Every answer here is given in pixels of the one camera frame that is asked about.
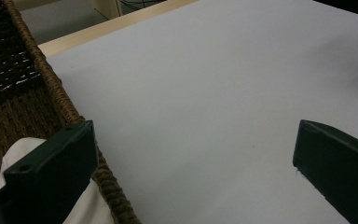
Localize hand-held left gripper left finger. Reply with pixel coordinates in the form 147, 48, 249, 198
0, 120, 99, 224

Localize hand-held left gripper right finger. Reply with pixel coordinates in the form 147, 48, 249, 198
293, 119, 358, 224

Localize white baby shirt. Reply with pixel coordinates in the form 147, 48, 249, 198
0, 137, 116, 224

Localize brown woven basket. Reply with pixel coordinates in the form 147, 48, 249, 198
0, 0, 143, 224

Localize white table sheet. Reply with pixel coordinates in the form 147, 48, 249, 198
46, 0, 358, 224

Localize black curtain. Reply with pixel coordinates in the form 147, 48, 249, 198
313, 0, 358, 21

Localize black cable bundle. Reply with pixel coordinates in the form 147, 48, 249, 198
119, 0, 169, 12

